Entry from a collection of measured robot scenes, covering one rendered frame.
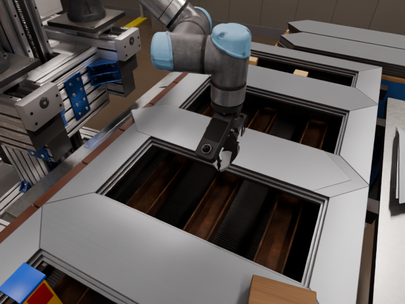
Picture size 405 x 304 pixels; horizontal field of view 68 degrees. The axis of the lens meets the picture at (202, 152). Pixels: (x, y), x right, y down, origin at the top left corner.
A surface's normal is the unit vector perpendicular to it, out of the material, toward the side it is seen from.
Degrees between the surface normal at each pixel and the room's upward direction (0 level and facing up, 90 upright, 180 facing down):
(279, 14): 90
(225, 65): 90
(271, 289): 0
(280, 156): 0
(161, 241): 0
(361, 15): 90
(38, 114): 90
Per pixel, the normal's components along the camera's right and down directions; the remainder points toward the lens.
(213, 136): -0.25, -0.37
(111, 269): 0.00, -0.74
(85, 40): -0.36, 0.62
